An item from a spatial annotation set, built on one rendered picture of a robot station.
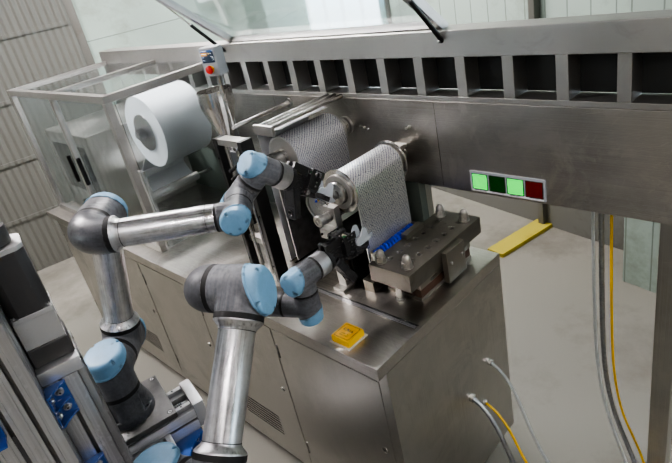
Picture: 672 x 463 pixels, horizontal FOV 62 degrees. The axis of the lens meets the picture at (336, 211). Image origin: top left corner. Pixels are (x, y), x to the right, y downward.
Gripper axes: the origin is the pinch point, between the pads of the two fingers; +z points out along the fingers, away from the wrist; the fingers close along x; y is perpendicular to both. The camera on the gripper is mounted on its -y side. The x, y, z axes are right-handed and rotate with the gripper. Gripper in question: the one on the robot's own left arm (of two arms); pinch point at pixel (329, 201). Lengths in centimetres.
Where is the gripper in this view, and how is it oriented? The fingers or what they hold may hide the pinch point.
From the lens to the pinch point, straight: 173.8
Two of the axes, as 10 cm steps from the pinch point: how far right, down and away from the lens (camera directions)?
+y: 2.8, -9.6, 0.6
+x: -7.1, -1.7, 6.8
